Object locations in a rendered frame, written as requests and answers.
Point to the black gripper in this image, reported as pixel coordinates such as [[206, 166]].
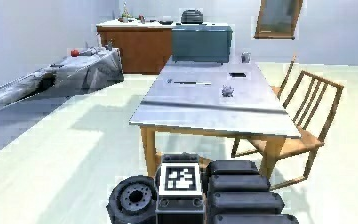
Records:
[[133, 199]]

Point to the grey top wooden table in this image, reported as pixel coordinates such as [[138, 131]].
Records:
[[213, 100]]

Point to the long thin knife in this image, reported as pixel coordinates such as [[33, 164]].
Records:
[[190, 82]]

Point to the small grey lumpy object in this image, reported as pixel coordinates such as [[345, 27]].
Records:
[[227, 90]]

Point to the brown wooden cabinet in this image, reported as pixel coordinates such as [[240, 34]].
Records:
[[137, 50]]

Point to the red tomato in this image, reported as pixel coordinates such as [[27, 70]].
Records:
[[75, 52]]

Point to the small black flat rectangle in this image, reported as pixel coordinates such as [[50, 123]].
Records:
[[237, 74]]

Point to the dark teal cabinet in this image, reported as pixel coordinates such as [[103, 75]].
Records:
[[202, 43]]

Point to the wooden slat back chair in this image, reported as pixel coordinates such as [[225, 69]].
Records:
[[284, 83], [300, 133]]

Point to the black flat pan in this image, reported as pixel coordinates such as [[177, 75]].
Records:
[[166, 22]]

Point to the small dark jar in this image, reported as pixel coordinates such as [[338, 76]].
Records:
[[142, 18]]

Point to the grey cup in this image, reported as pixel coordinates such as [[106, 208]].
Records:
[[245, 57]]

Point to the black round pot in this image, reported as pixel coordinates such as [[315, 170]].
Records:
[[192, 16]]

